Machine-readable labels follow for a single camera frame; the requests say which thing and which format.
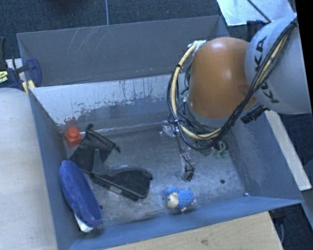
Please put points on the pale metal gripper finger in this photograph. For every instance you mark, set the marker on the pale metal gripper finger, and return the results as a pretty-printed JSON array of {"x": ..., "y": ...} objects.
[
  {"x": 190, "y": 172},
  {"x": 171, "y": 128}
]

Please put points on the blue toy sheep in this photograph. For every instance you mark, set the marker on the blue toy sheep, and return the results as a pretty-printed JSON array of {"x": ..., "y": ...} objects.
[{"x": 183, "y": 198}]

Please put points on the grey metal bin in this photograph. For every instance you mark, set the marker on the grey metal bin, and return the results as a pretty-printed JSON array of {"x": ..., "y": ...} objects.
[{"x": 151, "y": 163}]

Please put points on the black fabric pouch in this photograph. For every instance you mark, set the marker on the black fabric pouch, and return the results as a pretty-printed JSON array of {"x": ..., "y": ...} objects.
[{"x": 127, "y": 182}]

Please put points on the red toy brick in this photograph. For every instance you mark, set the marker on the red toy brick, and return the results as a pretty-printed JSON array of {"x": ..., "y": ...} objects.
[{"x": 73, "y": 137}]

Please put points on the blue fuzzy slipper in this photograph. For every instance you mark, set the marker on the blue fuzzy slipper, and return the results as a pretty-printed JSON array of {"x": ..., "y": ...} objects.
[{"x": 77, "y": 190}]

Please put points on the black cylinder on white bracket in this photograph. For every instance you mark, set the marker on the black cylinder on white bracket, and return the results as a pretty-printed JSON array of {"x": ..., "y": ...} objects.
[{"x": 251, "y": 115}]

